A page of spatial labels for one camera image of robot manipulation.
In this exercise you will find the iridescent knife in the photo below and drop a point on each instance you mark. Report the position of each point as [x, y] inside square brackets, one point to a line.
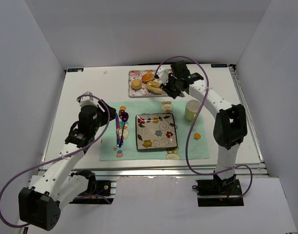
[118, 137]

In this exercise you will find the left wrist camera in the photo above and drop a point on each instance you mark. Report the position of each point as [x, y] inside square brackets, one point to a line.
[86, 99]

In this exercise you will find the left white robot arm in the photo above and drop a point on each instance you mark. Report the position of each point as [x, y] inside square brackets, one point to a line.
[41, 204]

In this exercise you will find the purple spoon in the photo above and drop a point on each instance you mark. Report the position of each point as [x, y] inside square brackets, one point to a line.
[120, 117]
[124, 118]

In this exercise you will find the purple spoon lower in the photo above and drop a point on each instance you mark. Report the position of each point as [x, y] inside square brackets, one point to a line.
[124, 118]

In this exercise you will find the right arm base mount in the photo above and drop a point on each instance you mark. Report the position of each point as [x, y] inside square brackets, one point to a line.
[210, 195]

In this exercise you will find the floral serving tray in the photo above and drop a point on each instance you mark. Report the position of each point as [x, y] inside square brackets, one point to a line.
[143, 91]

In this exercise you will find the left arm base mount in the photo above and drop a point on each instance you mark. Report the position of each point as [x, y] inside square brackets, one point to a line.
[99, 191]

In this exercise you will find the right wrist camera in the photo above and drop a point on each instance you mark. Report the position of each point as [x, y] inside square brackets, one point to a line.
[163, 74]

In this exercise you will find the herb bread slice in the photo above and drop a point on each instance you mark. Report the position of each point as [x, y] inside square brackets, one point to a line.
[154, 87]

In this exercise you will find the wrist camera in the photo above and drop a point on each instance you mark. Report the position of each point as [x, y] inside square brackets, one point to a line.
[163, 74]
[86, 99]

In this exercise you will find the purple spoon upper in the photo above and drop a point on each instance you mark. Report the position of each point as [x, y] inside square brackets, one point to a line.
[120, 117]

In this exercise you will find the round pale bread roll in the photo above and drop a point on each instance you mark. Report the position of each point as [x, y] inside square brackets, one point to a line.
[136, 84]

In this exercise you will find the mint green placemat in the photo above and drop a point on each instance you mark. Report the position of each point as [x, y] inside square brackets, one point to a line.
[108, 144]

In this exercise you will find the square floral plate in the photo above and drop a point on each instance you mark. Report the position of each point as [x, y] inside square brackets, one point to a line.
[155, 132]

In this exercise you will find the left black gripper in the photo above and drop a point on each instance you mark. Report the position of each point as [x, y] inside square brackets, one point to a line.
[106, 112]

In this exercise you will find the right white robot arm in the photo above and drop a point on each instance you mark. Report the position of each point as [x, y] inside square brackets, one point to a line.
[230, 125]

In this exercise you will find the sesame bun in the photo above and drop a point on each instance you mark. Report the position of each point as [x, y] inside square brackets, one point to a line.
[147, 77]

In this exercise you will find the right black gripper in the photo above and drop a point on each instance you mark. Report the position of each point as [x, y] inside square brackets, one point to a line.
[172, 87]

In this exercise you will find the pale green mug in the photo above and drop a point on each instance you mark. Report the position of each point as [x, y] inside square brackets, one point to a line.
[191, 109]

